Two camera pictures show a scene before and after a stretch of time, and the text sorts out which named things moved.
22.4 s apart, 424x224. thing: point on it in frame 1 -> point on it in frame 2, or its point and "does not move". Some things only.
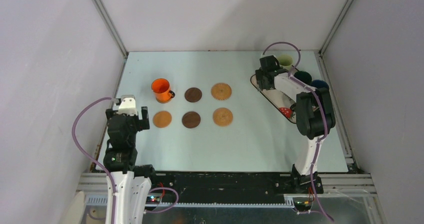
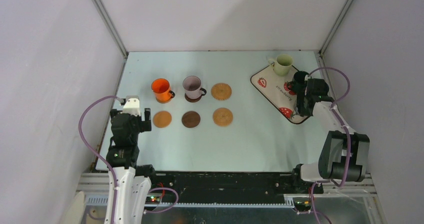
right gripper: [262, 78] -> [301, 87]
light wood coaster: [162, 119] does not move
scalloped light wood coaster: [221, 91] does not move
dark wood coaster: [191, 120] does not move
